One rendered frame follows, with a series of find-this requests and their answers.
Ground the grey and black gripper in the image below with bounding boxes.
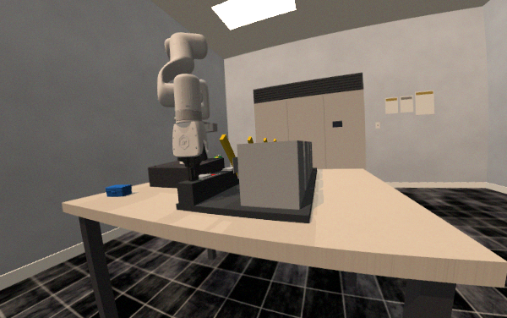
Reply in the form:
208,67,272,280
172,120,209,181

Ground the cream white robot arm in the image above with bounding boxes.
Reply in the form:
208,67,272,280
157,33,210,121

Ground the small blue box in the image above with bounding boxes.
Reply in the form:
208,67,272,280
106,184,132,197

